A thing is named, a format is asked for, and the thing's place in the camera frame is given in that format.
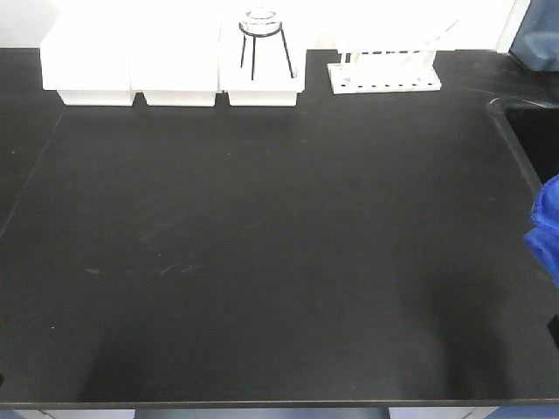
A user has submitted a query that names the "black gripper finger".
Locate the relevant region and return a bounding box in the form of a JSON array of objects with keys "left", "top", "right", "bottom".
[{"left": 547, "top": 314, "right": 559, "bottom": 348}]

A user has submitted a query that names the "clear glass dish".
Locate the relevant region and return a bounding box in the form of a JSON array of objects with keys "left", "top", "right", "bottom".
[{"left": 243, "top": 7, "right": 278, "bottom": 33}]

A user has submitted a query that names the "middle white plastic box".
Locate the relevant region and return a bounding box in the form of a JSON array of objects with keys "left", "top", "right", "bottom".
[{"left": 130, "top": 16, "right": 219, "bottom": 107}]

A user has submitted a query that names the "blue microfiber cloth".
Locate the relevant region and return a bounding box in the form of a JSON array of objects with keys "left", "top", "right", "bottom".
[{"left": 523, "top": 175, "right": 558, "bottom": 287}]

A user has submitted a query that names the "blue bin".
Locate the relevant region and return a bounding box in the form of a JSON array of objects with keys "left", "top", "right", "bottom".
[{"left": 509, "top": 0, "right": 558, "bottom": 72}]

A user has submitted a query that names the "left white plastic box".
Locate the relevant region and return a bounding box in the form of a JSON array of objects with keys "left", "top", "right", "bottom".
[{"left": 39, "top": 16, "right": 135, "bottom": 106}]

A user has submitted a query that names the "black lab sink basin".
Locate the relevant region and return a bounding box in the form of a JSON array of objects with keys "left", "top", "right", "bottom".
[{"left": 487, "top": 97, "right": 558, "bottom": 195}]

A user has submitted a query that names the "right white plastic box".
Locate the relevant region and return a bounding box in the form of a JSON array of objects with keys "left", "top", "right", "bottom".
[{"left": 218, "top": 18, "right": 307, "bottom": 106}]

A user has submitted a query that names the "white plastic box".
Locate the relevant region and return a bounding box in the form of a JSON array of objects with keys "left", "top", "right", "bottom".
[
  {"left": 39, "top": 16, "right": 135, "bottom": 106},
  {"left": 130, "top": 16, "right": 219, "bottom": 107},
  {"left": 218, "top": 18, "right": 307, "bottom": 106}
]

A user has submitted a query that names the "white test tube rack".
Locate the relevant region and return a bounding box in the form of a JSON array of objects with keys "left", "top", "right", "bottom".
[{"left": 327, "top": 19, "right": 460, "bottom": 95}]

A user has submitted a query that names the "black wire tripod stand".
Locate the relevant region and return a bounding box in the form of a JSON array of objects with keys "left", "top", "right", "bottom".
[{"left": 238, "top": 17, "right": 295, "bottom": 82}]

